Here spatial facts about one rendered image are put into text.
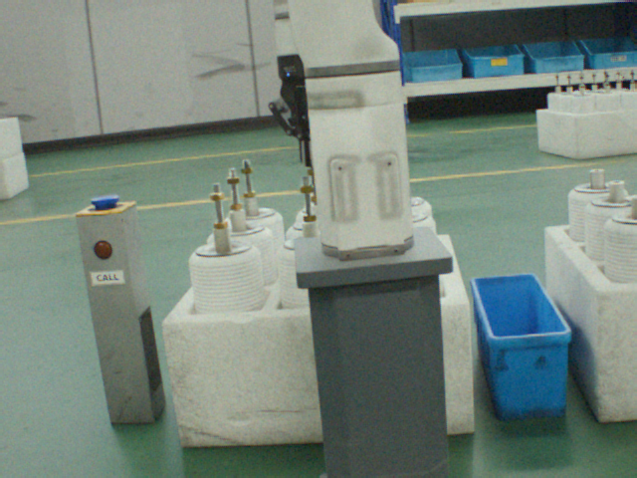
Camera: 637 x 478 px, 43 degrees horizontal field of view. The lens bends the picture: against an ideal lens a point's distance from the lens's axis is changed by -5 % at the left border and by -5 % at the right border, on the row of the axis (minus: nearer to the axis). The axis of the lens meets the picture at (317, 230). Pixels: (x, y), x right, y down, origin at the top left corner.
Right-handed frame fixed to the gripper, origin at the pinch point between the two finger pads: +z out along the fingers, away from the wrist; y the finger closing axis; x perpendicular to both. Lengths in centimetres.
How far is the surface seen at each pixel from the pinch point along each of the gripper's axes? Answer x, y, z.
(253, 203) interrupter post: 3.6, -15.2, 8.4
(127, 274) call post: -22.7, -16.3, 13.3
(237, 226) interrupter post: -6.9, -9.4, 9.6
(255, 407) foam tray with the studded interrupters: -20.8, 2.9, 30.1
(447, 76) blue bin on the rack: 410, -194, 5
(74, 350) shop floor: -7, -56, 36
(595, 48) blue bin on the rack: 524, -126, -7
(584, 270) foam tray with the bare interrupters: 11.3, 35.9, 17.4
